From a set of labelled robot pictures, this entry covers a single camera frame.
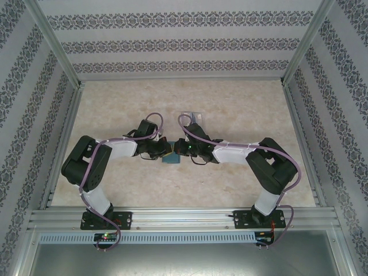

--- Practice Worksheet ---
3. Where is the grey slotted cable duct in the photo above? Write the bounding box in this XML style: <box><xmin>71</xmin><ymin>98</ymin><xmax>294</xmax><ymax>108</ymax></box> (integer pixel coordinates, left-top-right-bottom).
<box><xmin>39</xmin><ymin>232</ymin><xmax>257</xmax><ymax>244</ymax></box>

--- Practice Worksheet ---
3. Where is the aluminium side rail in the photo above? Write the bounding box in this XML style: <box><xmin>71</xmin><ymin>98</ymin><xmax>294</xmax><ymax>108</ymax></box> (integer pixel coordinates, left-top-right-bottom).
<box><xmin>39</xmin><ymin>82</ymin><xmax>86</xmax><ymax>209</ymax></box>

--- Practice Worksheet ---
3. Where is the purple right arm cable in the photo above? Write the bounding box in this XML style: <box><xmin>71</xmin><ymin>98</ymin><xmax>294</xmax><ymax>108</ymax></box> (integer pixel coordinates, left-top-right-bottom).
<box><xmin>178</xmin><ymin>114</ymin><xmax>303</xmax><ymax>250</ymax></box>

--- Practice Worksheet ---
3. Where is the grey metal sheet panel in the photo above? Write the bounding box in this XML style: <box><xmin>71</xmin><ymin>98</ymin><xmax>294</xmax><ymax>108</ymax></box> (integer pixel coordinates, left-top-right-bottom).
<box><xmin>28</xmin><ymin>243</ymin><xmax>339</xmax><ymax>276</ymax></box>

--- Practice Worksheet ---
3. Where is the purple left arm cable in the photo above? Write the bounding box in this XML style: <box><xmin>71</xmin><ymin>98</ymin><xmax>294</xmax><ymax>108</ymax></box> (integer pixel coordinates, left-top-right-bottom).
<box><xmin>79</xmin><ymin>112</ymin><xmax>165</xmax><ymax>252</ymax></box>

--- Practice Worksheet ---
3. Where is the aluminium mounting rail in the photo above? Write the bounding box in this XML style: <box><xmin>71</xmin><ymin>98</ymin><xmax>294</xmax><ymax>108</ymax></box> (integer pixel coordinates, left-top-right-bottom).
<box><xmin>27</xmin><ymin>206</ymin><xmax>338</xmax><ymax>231</ymax></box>

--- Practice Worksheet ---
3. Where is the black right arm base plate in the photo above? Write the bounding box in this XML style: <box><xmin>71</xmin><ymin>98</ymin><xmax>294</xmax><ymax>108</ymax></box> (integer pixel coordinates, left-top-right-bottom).
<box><xmin>233</xmin><ymin>209</ymin><xmax>286</xmax><ymax>230</ymax></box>

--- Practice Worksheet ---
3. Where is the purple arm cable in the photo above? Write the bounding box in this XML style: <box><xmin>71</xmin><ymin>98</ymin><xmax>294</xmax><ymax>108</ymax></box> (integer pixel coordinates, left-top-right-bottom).
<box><xmin>178</xmin><ymin>114</ymin><xmax>303</xmax><ymax>250</ymax></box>
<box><xmin>79</xmin><ymin>112</ymin><xmax>165</xmax><ymax>252</ymax></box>

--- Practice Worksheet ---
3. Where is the circuit board with green light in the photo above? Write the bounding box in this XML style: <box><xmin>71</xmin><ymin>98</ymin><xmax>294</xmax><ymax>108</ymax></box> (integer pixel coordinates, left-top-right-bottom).
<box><xmin>94</xmin><ymin>233</ymin><xmax>120</xmax><ymax>243</ymax></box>

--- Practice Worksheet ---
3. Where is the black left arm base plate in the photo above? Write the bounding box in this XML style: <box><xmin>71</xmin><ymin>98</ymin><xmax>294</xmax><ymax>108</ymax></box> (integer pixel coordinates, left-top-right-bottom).
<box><xmin>80</xmin><ymin>211</ymin><xmax>133</xmax><ymax>231</ymax></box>

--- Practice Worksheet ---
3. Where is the clear acrylic card stand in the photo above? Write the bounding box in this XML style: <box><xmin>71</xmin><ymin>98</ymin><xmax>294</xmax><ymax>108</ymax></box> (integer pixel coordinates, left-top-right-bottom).
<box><xmin>180</xmin><ymin>110</ymin><xmax>202</xmax><ymax>125</ymax></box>

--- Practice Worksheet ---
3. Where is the circuit board with orange light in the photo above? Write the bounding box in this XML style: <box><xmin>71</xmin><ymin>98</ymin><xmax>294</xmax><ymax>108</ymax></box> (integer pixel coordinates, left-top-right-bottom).
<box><xmin>256</xmin><ymin>231</ymin><xmax>276</xmax><ymax>243</ymax></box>

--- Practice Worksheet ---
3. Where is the aluminium frame post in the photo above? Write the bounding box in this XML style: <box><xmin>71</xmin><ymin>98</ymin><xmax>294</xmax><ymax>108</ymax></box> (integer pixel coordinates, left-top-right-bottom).
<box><xmin>280</xmin><ymin>0</ymin><xmax>336</xmax><ymax>86</ymax></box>
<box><xmin>24</xmin><ymin>0</ymin><xmax>85</xmax><ymax>88</ymax></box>

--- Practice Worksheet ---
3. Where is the teal card holder wallet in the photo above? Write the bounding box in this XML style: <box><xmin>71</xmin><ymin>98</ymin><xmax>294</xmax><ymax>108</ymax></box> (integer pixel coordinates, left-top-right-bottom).
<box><xmin>161</xmin><ymin>141</ymin><xmax>183</xmax><ymax>165</ymax></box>

